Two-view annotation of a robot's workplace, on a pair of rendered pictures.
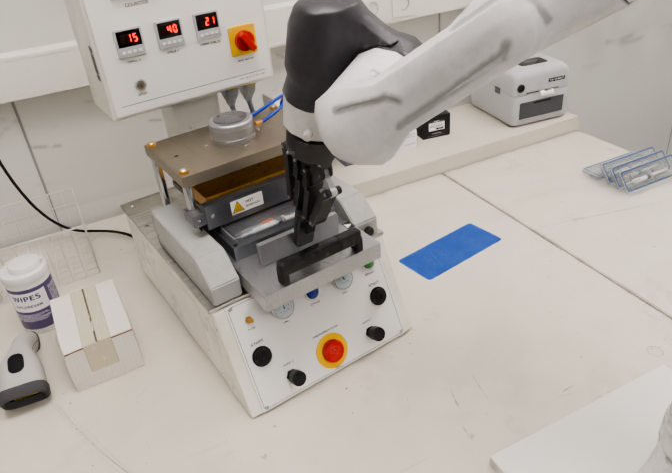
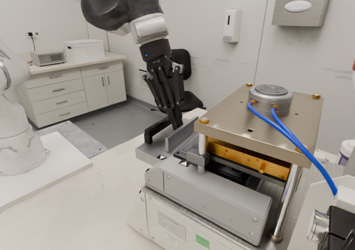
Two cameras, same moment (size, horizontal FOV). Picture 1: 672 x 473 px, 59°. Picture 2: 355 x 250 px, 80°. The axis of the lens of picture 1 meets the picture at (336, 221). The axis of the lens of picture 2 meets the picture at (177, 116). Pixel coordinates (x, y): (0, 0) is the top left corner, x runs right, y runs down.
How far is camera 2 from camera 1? 1.30 m
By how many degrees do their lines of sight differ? 119
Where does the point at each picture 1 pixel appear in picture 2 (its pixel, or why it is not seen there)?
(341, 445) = not seen: hidden behind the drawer
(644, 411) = (11, 190)
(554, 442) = (64, 170)
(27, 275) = (344, 143)
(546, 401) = (56, 194)
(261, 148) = (226, 101)
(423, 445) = (118, 166)
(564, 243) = not seen: outside the picture
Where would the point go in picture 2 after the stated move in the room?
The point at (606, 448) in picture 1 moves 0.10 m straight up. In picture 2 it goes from (43, 172) to (35, 149)
